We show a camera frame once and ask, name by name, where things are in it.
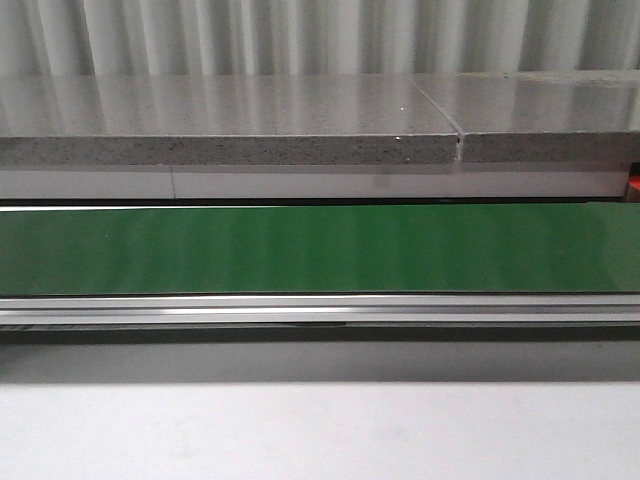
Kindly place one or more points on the grey speckled stone slab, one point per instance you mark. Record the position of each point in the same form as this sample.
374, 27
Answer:
225, 120

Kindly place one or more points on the green conveyor belt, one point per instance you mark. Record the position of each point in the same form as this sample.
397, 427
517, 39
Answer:
513, 248

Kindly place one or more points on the aluminium conveyor frame rail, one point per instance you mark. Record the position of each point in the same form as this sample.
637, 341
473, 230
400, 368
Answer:
319, 310

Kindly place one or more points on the white curtain backdrop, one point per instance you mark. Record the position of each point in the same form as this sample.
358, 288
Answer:
314, 37

